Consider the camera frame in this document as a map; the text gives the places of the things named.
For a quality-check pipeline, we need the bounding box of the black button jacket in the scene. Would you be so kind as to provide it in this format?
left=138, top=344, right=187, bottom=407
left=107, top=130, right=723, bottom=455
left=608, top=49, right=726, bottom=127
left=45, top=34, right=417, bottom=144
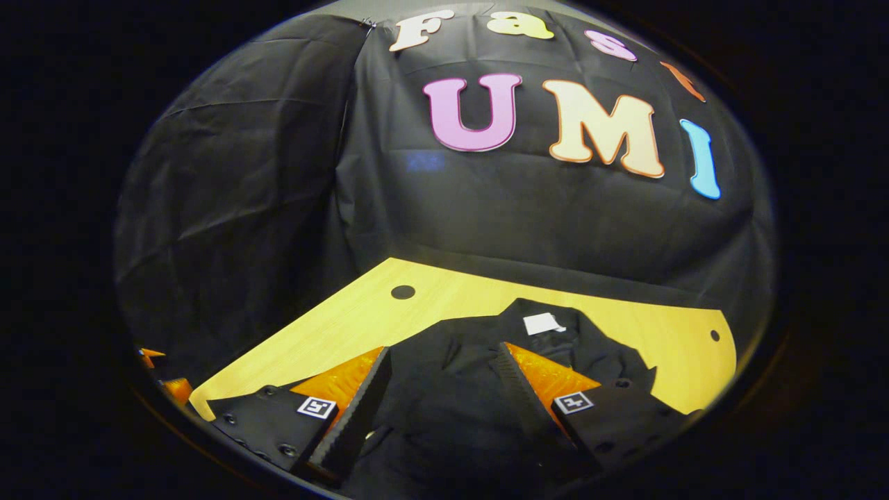
left=264, top=299, right=657, bottom=499

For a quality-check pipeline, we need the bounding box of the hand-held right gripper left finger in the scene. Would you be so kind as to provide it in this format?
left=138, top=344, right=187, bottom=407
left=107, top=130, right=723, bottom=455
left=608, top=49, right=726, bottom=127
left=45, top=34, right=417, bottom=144
left=207, top=346, right=393, bottom=487

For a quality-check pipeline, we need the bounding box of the black backdrop cloth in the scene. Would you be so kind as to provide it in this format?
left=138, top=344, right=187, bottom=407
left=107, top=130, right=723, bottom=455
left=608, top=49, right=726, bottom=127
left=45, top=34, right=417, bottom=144
left=115, top=0, right=775, bottom=390

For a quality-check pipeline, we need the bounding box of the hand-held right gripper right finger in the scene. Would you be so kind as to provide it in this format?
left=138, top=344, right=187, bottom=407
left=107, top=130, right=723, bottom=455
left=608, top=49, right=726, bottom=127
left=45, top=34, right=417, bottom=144
left=495, top=340, right=704, bottom=480

